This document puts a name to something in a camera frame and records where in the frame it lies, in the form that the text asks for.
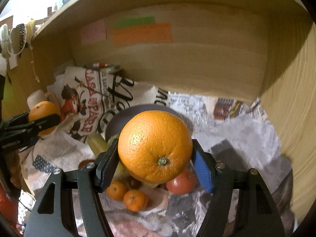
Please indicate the red white marker pen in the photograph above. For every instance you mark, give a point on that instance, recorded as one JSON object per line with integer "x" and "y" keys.
{"x": 102, "y": 65}

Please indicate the wooden shelf board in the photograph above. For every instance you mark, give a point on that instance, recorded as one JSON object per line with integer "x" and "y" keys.
{"x": 98, "y": 2}

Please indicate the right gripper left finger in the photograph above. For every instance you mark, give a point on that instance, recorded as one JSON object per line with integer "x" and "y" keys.
{"x": 53, "y": 213}

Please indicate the green sticky note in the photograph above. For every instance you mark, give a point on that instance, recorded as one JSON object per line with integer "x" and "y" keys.
{"x": 131, "y": 22}

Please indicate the black patterned headband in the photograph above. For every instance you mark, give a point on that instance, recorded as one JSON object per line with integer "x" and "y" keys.
{"x": 22, "y": 36}

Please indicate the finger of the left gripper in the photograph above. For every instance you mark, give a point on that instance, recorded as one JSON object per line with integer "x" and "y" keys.
{"x": 20, "y": 139}
{"x": 17, "y": 123}

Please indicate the dark round plate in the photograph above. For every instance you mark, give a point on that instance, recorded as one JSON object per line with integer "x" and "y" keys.
{"x": 117, "y": 123}

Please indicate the newspaper print cloth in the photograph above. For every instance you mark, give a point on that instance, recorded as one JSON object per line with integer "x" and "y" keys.
{"x": 248, "y": 140}

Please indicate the small mandarin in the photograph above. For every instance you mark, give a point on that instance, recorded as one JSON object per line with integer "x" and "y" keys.
{"x": 117, "y": 190}
{"x": 135, "y": 200}

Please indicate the yellow corn piece front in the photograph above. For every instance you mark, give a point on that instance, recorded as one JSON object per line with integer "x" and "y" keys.
{"x": 97, "y": 143}

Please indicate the orange sticky note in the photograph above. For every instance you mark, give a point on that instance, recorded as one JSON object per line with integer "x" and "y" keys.
{"x": 142, "y": 34}

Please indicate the red apple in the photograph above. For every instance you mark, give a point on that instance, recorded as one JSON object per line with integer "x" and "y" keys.
{"x": 184, "y": 183}

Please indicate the pink sticky note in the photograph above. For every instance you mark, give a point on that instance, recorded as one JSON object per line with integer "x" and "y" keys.
{"x": 93, "y": 32}

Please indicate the large orange with sticker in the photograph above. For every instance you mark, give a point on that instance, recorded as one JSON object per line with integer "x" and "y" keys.
{"x": 43, "y": 109}

